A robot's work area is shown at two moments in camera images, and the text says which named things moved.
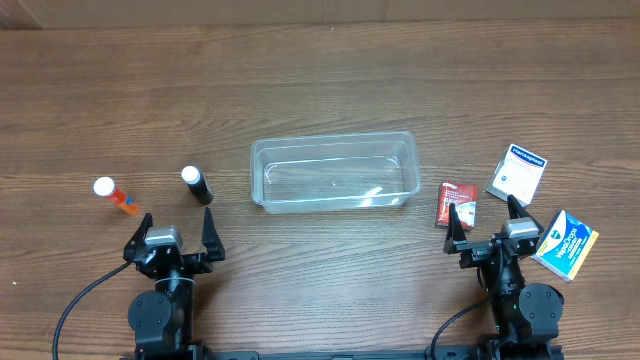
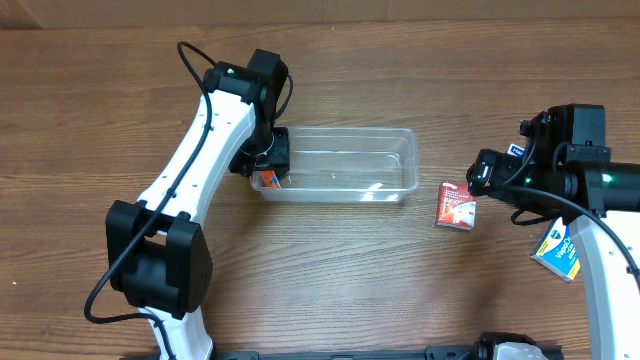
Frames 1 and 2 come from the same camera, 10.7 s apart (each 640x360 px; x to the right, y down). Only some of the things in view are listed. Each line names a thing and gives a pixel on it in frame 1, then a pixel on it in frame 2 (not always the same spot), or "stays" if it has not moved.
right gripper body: x=486 y=250 -> x=480 y=174
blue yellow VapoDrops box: x=566 y=246 stays
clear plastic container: x=333 y=170 stays
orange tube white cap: x=104 y=186 -> x=269 y=179
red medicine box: x=464 y=196 stays
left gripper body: x=176 y=260 -> x=278 y=154
